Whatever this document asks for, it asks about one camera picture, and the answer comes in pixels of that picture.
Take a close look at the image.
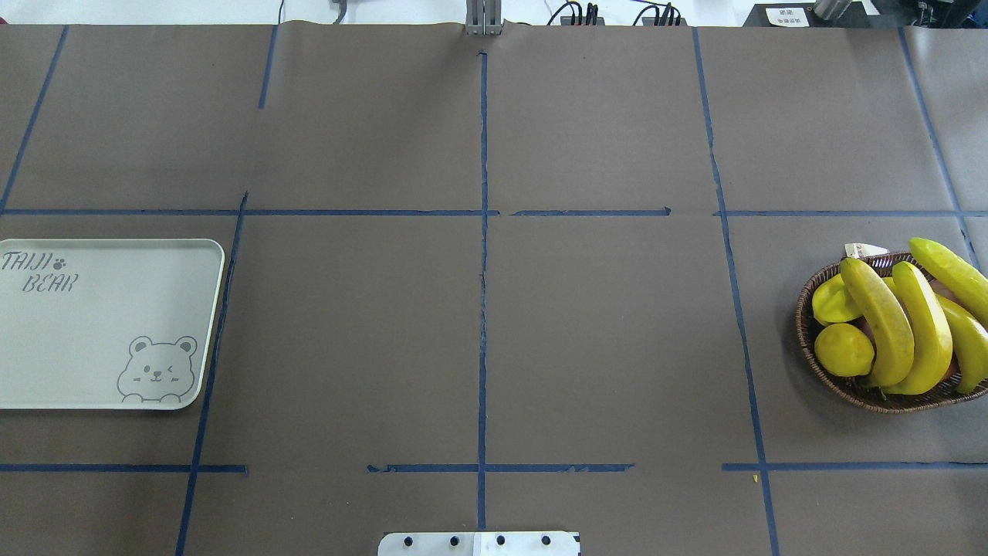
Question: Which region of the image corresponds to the aluminium frame post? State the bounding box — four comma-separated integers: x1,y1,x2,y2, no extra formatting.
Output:
465,0,504,36

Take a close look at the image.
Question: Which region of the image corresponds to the brown wicker basket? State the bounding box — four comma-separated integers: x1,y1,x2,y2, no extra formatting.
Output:
794,251,986,414

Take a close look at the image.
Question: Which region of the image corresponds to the yellow mango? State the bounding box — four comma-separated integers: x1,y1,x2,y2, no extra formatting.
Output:
810,274,862,327

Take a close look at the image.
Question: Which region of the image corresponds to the paper basket tag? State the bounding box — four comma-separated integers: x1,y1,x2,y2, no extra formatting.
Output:
844,242,892,258

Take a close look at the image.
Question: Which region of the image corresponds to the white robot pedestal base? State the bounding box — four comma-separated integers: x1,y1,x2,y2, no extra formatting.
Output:
377,531,582,555

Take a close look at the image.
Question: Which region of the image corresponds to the yellow banana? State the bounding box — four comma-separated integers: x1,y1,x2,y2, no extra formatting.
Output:
839,258,915,388
909,237,987,327
885,263,953,395
936,295,987,395

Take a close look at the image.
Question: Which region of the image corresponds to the grey bear serving tray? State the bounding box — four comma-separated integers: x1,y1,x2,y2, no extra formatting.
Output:
1,239,225,409

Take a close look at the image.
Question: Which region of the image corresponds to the black label box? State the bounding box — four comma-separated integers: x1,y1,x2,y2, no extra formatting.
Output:
742,2,871,29

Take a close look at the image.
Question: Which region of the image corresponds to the yellow lemon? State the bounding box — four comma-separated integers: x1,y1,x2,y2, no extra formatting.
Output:
813,323,875,378

